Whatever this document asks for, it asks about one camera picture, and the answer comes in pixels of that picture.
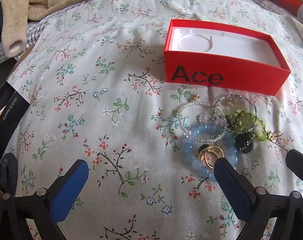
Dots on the black bead charm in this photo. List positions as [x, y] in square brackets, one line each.
[244, 142]

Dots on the black phone box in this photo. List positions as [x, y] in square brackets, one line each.
[9, 120]

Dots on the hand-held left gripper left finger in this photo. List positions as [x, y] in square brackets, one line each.
[69, 190]

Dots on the red cardboard box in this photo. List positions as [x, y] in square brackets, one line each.
[216, 67]

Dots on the floral bed sheet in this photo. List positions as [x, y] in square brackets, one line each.
[104, 80]

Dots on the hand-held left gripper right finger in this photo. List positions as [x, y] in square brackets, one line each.
[231, 192]

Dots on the dark round object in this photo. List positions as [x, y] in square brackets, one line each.
[7, 170]

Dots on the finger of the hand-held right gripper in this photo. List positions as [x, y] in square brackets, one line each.
[300, 166]

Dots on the beige fleece garment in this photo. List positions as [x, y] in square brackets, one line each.
[54, 0]

